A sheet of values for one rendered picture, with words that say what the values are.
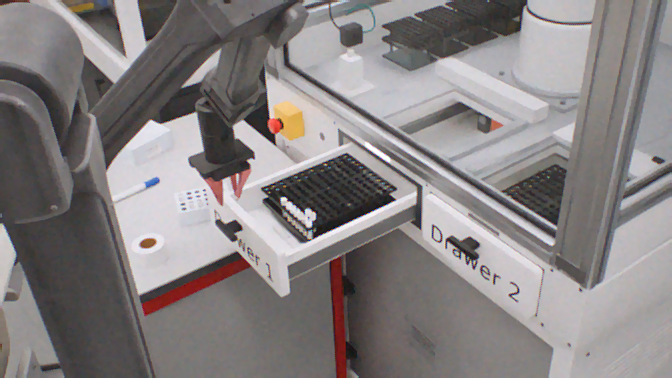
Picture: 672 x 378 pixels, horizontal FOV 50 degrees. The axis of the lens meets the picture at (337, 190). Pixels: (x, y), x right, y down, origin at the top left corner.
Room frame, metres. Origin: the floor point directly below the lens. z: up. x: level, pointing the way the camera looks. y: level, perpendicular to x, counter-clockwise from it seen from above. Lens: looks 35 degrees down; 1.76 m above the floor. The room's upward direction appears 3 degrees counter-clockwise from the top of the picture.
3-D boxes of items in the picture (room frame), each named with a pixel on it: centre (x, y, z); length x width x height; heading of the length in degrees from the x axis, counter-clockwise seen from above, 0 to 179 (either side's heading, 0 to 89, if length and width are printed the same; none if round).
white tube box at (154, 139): (1.64, 0.50, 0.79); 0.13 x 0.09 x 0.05; 138
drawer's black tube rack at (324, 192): (1.23, 0.02, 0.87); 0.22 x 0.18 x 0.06; 123
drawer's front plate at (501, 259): (1.03, -0.26, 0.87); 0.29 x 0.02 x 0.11; 33
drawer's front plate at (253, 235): (1.12, 0.18, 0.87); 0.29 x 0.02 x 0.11; 33
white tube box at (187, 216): (1.36, 0.31, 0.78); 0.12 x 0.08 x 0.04; 106
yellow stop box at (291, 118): (1.56, 0.11, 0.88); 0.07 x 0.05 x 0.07; 33
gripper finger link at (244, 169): (1.08, 0.20, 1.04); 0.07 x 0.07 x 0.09; 33
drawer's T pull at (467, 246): (1.02, -0.23, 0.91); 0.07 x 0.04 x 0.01; 33
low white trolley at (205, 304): (1.47, 0.39, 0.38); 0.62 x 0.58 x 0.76; 33
